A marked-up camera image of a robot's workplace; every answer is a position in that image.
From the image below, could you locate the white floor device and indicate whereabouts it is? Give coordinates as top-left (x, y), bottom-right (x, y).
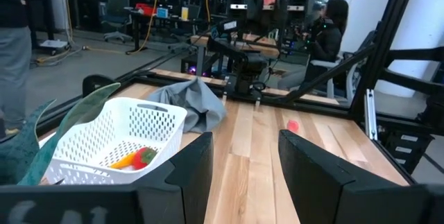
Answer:
top-left (37, 39), bottom-right (70, 57)

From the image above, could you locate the red bin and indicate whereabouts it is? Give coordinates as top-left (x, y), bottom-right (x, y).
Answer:
top-left (135, 3), bottom-right (157, 17)

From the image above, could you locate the white chair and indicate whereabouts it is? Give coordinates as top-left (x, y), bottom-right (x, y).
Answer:
top-left (308, 59), bottom-right (360, 105)

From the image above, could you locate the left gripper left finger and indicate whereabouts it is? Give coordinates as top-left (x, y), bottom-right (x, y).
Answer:
top-left (0, 132), bottom-right (214, 224)

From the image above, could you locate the white perforated plastic basket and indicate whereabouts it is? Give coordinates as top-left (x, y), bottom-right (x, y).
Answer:
top-left (40, 96), bottom-right (188, 186)

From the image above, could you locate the background wooden table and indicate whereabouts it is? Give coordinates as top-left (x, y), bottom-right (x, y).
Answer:
top-left (189, 31), bottom-right (282, 78)

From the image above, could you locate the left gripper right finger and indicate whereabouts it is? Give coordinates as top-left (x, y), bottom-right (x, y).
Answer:
top-left (278, 129), bottom-right (444, 224)

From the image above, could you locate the grey crumpled cloth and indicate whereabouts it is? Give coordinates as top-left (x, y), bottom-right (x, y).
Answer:
top-left (147, 77), bottom-right (228, 134)

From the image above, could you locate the black background desk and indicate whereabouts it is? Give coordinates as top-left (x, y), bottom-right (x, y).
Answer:
top-left (124, 7), bottom-right (209, 55)

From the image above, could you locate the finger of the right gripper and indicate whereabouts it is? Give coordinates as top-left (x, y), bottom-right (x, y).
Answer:
top-left (275, 0), bottom-right (291, 22)
top-left (246, 0), bottom-right (264, 22)

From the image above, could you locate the green plant in white pot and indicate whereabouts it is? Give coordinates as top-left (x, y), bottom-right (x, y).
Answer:
top-left (0, 82), bottom-right (121, 186)

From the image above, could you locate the yellow toy chili pepper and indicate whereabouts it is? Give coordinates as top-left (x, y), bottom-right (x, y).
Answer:
top-left (110, 151), bottom-right (137, 170)

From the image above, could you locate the silver aluminium bracket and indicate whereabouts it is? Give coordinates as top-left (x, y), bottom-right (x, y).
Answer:
top-left (364, 88), bottom-right (378, 141)

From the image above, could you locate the black aluminium table frame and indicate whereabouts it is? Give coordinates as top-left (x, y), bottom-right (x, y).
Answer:
top-left (33, 0), bottom-right (444, 187)

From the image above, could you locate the red toy strawberry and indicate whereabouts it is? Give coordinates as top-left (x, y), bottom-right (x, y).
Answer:
top-left (131, 146), bottom-right (159, 171)

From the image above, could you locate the person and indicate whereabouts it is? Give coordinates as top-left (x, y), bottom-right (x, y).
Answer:
top-left (0, 0), bottom-right (46, 138)
top-left (277, 0), bottom-right (350, 92)

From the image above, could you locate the grey office chair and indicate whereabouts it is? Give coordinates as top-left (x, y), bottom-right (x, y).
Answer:
top-left (102, 0), bottom-right (132, 44)

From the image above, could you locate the black labelled control box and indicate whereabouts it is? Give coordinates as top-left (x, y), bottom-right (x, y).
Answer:
top-left (377, 123), bottom-right (434, 175)

